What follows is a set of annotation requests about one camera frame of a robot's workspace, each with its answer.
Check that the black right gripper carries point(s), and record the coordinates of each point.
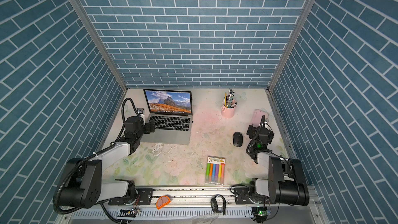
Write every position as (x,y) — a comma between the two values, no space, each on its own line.
(252,131)

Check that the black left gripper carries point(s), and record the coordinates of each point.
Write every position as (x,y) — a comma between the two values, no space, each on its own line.
(148,129)

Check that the silver laptop with mountain wallpaper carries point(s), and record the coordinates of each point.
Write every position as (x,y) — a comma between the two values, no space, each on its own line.
(171,111)

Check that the black wireless mouse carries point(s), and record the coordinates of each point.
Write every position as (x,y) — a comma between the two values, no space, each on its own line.
(237,139)

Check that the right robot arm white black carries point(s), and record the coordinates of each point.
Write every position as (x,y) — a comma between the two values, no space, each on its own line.
(286,181)

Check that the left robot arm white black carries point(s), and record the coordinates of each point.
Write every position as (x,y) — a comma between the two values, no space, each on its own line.
(81,184)

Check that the pink pen holder cup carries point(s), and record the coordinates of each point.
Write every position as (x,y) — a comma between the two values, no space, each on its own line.
(228,112)

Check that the pens in cup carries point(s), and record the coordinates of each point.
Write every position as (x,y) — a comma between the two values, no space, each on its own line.
(229,101)

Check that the pack of coloured markers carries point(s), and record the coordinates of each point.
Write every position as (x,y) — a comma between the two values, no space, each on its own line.
(215,169)

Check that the orange tool on rail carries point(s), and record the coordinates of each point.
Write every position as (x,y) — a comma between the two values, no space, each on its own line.
(163,201)

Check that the aluminium mounting rail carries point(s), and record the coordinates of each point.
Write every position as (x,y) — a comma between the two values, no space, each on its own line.
(192,204)

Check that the black wristwatch on rail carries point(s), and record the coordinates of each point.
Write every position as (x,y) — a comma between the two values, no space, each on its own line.
(215,206)

